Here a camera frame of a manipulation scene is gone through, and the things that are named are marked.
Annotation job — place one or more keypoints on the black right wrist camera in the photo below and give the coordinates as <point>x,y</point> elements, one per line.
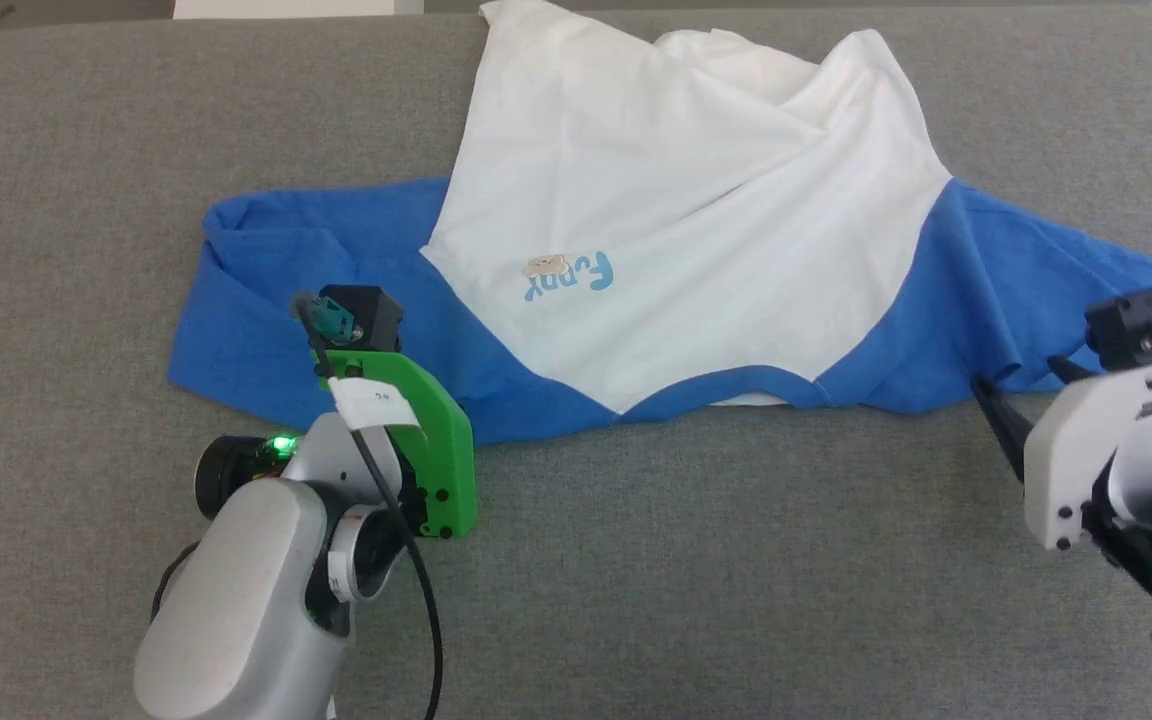
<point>1121,320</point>

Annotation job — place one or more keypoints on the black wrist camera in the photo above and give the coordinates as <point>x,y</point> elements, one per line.
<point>374,315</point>
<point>1121,320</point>

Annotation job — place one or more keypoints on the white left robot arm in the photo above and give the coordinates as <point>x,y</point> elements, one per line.
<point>236,580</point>

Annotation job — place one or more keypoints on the blue and white t-shirt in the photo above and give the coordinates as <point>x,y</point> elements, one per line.
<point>676,200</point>

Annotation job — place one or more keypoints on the white rectangular pillar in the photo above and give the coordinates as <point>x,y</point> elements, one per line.
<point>296,8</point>

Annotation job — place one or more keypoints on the grey fabric padded surface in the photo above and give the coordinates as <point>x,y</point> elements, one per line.
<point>736,580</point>

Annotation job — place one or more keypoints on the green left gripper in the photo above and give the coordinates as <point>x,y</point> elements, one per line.
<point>441,450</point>

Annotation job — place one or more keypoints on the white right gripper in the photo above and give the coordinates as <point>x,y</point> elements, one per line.
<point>1066,450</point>

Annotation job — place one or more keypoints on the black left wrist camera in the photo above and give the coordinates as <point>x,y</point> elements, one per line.
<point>374,315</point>

